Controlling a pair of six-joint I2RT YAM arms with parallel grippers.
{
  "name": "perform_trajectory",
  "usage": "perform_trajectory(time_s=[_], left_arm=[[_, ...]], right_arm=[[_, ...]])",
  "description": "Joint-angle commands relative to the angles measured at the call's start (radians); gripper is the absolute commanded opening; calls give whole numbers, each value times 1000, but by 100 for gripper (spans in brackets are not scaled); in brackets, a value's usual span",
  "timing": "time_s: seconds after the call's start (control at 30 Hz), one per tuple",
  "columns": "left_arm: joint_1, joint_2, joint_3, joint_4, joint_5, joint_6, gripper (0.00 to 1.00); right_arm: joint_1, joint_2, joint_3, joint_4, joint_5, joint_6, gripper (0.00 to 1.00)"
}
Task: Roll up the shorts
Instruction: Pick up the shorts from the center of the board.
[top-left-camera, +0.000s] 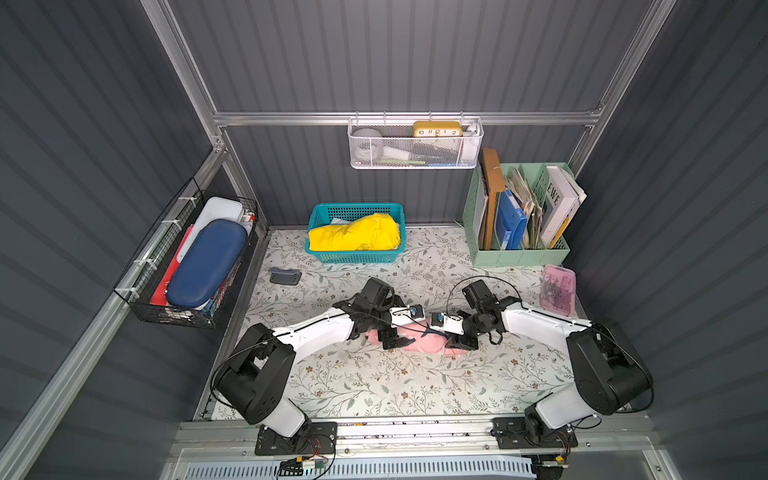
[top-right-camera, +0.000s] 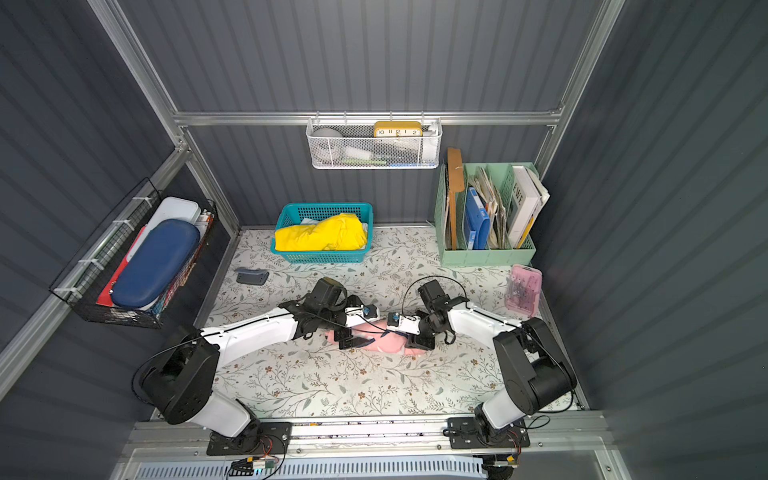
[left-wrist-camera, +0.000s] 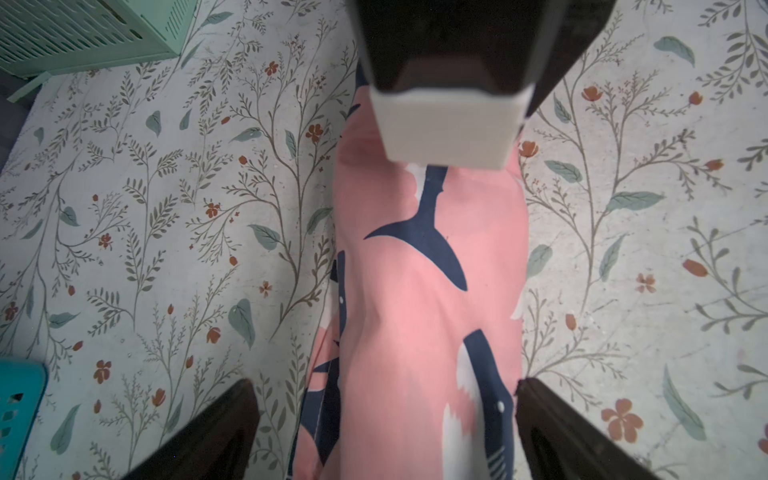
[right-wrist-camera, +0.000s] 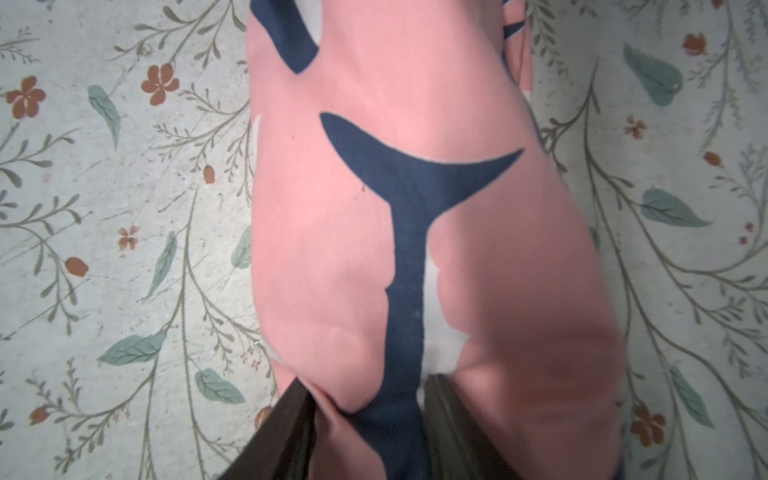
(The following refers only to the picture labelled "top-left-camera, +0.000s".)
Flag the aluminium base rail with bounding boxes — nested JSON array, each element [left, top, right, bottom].
[[160, 414, 682, 479]]

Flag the yellow cloth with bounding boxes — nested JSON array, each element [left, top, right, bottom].
[[308, 213, 402, 252]]

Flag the pink transparent box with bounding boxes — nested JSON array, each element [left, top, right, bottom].
[[539, 264, 577, 317]]

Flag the yellow clock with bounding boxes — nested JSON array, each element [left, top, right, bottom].
[[413, 120, 463, 138]]

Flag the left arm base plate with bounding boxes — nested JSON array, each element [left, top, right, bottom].
[[254, 421, 339, 457]]

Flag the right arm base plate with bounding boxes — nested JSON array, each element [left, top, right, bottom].
[[490, 416, 578, 452]]

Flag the white book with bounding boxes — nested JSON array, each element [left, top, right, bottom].
[[540, 166, 587, 249]]

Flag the black wire wall basket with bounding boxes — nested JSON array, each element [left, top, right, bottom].
[[114, 179, 259, 329]]

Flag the white plastic container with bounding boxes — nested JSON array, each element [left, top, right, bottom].
[[175, 196, 244, 263]]

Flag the small grey pouch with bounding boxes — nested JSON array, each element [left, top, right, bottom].
[[268, 267, 302, 286]]

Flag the brown cardboard board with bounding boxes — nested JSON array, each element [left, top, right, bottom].
[[480, 148, 505, 250]]

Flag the blue folder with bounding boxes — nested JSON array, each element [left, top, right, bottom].
[[494, 190, 528, 250]]

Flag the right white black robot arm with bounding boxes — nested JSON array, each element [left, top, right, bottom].
[[449, 275, 655, 445]]

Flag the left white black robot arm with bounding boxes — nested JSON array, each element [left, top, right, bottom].
[[210, 278, 425, 438]]

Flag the green file organizer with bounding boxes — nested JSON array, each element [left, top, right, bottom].
[[461, 162, 572, 268]]

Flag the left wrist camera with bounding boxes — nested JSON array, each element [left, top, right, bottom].
[[389, 305, 425, 327]]

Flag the navy blue oval case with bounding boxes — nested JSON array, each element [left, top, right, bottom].
[[166, 219, 248, 309]]

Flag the white wire wall basket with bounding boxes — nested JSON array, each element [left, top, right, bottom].
[[347, 115, 485, 170]]

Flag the papers stack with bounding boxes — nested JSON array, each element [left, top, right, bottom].
[[506, 167, 542, 250]]

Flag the tape roll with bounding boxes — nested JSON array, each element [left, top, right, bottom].
[[350, 128, 384, 164]]

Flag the pink shark print shorts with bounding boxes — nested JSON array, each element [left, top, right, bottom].
[[366, 321, 468, 357]]

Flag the teal plastic basket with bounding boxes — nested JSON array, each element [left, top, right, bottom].
[[305, 203, 406, 264]]

